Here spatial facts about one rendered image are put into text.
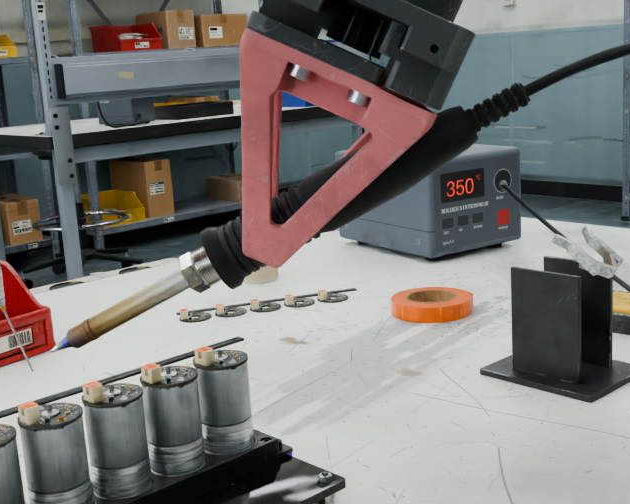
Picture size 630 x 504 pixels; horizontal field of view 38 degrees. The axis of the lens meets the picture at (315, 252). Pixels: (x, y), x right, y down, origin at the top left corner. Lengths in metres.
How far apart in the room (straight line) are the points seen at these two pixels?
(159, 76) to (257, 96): 2.76
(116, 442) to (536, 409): 0.23
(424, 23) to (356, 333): 0.40
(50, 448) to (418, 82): 0.20
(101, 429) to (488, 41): 5.75
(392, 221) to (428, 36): 0.61
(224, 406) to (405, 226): 0.48
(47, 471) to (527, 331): 0.29
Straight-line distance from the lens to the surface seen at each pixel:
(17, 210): 4.67
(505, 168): 0.89
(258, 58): 0.30
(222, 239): 0.34
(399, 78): 0.30
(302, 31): 0.32
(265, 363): 0.61
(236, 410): 0.42
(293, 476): 0.43
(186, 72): 3.12
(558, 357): 0.55
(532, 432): 0.49
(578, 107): 5.71
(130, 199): 5.12
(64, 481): 0.38
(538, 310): 0.55
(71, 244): 3.00
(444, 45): 0.28
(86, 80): 2.93
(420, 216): 0.85
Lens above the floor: 0.94
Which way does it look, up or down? 12 degrees down
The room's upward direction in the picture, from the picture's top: 4 degrees counter-clockwise
